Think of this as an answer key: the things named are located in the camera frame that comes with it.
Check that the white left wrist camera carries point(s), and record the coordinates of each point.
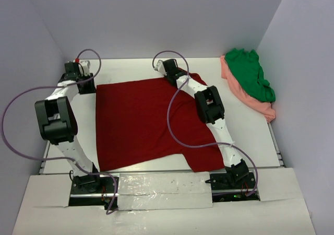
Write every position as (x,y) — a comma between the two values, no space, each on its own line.
(85,64)

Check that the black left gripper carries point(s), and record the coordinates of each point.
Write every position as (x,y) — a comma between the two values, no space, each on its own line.
(87,86)

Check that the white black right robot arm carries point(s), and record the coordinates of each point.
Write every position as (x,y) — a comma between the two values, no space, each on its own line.
(210,111)

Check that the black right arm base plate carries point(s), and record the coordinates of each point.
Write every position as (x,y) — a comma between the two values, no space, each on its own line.
(222,191)

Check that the green t-shirt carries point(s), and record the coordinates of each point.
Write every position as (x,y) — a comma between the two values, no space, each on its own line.
(246,68)

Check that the red t-shirt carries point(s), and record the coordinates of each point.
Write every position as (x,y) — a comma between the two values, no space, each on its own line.
(131,126)

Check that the salmon pink t-shirt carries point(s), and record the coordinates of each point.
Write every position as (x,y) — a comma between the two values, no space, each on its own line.
(264,108)

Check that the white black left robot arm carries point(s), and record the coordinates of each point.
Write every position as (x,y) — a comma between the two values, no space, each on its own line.
(57,123)

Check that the white cardboard front cover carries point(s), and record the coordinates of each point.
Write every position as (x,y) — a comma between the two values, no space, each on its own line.
(280,209)

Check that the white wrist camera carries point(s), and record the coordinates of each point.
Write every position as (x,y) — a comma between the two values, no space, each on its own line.
(85,64)
(159,67)

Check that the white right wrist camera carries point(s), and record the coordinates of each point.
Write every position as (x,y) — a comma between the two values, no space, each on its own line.
(159,67)

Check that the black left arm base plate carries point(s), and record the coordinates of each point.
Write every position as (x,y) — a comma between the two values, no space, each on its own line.
(94,193)

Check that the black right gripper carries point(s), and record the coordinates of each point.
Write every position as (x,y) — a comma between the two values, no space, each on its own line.
(171,76)

